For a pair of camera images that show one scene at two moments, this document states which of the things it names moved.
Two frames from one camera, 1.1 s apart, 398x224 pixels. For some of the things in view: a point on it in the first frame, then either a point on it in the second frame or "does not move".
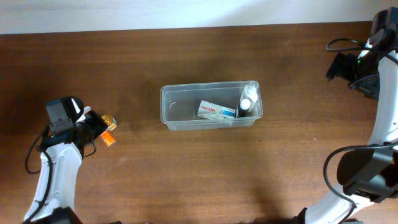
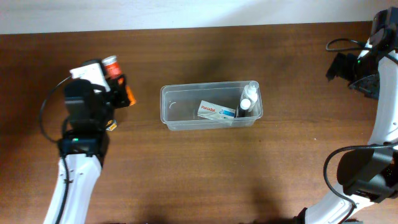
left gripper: [101, 125] -> [118, 91]
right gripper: [344, 71] does not move
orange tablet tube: [107, 137] -> [112, 69]
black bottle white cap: [244, 107] does not move
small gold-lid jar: [111, 122] does not move
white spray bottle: [250, 92] does not move
